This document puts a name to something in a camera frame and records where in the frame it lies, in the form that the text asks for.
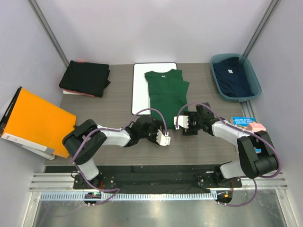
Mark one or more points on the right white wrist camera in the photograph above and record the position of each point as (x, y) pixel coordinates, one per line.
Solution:
(181, 122)

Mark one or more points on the navy blue t shirt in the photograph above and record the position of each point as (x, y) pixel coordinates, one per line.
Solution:
(231, 78)

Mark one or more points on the aluminium frame rail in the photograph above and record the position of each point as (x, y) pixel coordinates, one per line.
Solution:
(63, 182)

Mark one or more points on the blue children's book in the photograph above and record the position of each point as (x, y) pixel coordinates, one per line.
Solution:
(242, 122)

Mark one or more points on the orange binder folder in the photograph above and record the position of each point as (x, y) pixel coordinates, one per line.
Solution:
(36, 124)

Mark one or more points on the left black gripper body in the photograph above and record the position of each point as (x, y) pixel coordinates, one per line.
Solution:
(151, 134)

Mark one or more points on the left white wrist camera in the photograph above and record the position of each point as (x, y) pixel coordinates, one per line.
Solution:
(162, 139)

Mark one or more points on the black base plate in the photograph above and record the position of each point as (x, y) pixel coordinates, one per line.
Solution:
(159, 179)

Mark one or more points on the pink cube toy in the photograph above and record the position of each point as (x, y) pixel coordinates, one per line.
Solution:
(255, 127)

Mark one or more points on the white folding board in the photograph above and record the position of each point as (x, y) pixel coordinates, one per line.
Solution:
(140, 94)

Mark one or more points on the green t shirt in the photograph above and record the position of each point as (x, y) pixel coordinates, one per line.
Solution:
(167, 92)

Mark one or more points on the black folded t shirt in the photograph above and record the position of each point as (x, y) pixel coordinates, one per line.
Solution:
(85, 78)

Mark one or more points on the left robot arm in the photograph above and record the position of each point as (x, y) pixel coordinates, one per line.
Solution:
(86, 139)

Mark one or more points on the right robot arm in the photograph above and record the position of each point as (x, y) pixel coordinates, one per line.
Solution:
(256, 152)

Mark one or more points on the teal plastic basket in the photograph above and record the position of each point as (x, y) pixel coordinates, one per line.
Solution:
(250, 73)

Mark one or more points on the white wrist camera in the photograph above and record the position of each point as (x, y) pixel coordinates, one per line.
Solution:
(162, 139)
(181, 122)

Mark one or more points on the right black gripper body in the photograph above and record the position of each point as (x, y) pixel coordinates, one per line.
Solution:
(194, 123)

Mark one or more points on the white folded t shirt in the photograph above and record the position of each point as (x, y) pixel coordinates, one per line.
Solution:
(67, 92)

